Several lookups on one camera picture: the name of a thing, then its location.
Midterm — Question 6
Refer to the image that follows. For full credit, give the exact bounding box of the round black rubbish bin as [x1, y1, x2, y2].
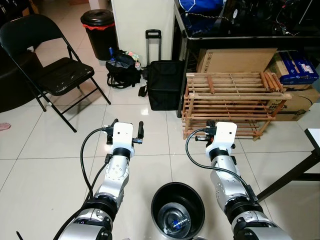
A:
[150, 182, 206, 239]

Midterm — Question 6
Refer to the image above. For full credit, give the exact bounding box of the black bin with red bag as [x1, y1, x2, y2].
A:
[80, 9, 120, 62]

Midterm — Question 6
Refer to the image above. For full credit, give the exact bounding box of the wooden slatted rack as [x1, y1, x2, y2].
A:
[181, 71, 293, 141]

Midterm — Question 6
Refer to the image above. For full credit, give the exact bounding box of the black trolley case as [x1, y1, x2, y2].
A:
[138, 29, 185, 112]

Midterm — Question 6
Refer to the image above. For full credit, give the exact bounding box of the black backpack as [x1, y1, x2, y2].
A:
[105, 48, 146, 90]

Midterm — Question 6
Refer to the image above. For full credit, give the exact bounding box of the black folding chair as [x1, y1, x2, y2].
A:
[0, 13, 112, 134]

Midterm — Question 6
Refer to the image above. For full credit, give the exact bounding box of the plain brown cardboard box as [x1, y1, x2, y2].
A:
[196, 47, 279, 76]

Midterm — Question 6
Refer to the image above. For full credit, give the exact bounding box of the brown wooden rod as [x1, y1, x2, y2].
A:
[270, 71, 285, 94]
[259, 71, 272, 92]

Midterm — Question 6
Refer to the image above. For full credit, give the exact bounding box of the clear plastic bottle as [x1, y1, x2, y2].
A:
[164, 211, 194, 235]

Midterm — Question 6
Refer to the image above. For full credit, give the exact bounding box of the cardboard box with black print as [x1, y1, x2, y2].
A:
[271, 86, 320, 123]

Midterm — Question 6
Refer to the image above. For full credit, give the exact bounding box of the blue printed box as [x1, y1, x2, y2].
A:
[276, 50, 320, 85]

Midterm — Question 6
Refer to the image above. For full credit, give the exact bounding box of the dark brown sofa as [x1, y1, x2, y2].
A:
[0, 49, 44, 114]

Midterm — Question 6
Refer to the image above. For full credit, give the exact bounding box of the blue bag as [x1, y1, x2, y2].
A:
[178, 0, 225, 16]

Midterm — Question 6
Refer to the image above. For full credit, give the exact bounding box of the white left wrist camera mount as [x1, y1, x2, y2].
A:
[110, 121, 136, 152]

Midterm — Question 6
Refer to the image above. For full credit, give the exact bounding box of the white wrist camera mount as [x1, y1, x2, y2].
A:
[110, 121, 136, 152]
[213, 122, 237, 154]

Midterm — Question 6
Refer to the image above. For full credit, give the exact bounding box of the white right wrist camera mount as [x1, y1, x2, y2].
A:
[213, 122, 237, 154]

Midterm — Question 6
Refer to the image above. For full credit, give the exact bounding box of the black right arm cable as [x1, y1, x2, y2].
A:
[185, 128, 257, 201]

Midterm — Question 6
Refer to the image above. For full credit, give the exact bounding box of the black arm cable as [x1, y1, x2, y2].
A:
[185, 128, 257, 201]
[81, 126, 114, 201]

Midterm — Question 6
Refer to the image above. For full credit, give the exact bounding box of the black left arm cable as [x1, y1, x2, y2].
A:
[81, 126, 114, 201]

